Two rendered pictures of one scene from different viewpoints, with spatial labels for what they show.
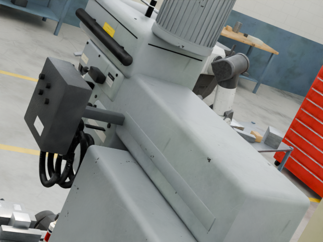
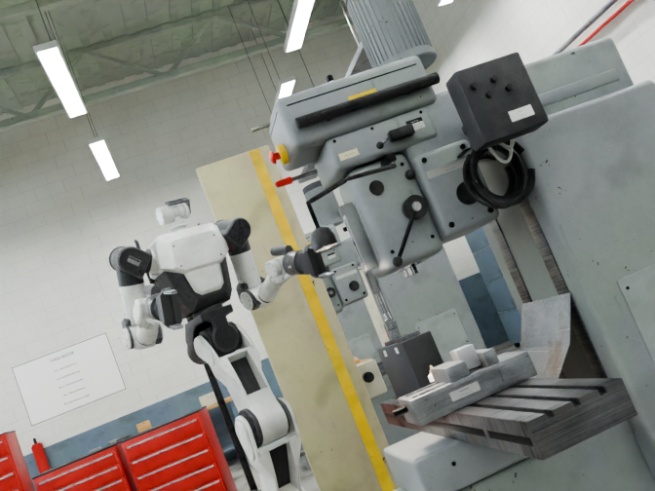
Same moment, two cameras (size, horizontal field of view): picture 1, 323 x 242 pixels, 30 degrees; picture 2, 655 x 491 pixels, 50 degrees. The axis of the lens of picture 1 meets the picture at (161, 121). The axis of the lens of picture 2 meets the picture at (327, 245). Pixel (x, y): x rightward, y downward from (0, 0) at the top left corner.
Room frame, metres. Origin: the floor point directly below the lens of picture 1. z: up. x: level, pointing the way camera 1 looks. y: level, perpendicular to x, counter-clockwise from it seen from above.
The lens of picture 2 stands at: (1.42, 2.23, 1.22)
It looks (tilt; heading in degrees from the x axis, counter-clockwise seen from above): 7 degrees up; 292
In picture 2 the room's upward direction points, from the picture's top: 22 degrees counter-clockwise
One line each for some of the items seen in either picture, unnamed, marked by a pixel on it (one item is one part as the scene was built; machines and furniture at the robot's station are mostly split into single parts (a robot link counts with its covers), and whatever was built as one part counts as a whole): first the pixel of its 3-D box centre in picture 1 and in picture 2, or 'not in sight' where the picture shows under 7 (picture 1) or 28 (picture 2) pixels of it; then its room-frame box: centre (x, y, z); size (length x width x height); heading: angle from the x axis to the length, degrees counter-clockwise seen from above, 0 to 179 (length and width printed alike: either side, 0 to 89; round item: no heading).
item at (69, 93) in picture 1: (54, 104); (497, 100); (1.60, 0.29, 1.62); 0.20 x 0.09 x 0.21; 35
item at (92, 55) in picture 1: (128, 76); (373, 150); (2.00, 0.17, 1.68); 0.34 x 0.24 x 0.10; 35
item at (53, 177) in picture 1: (73, 157); (491, 176); (1.71, 0.20, 1.45); 0.18 x 0.16 x 0.21; 35
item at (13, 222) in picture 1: (19, 223); (465, 358); (1.95, 0.32, 1.01); 0.06 x 0.05 x 0.06; 123
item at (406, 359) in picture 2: not in sight; (411, 362); (2.28, -0.17, 1.00); 0.22 x 0.12 x 0.20; 135
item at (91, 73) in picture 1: (94, 73); (394, 137); (1.91, 0.27, 1.66); 0.12 x 0.04 x 0.04; 35
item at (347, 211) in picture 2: not in sight; (358, 237); (2.13, 0.26, 1.45); 0.04 x 0.04 x 0.21; 35
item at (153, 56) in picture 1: (140, 38); (350, 114); (2.03, 0.18, 1.81); 0.47 x 0.26 x 0.16; 35
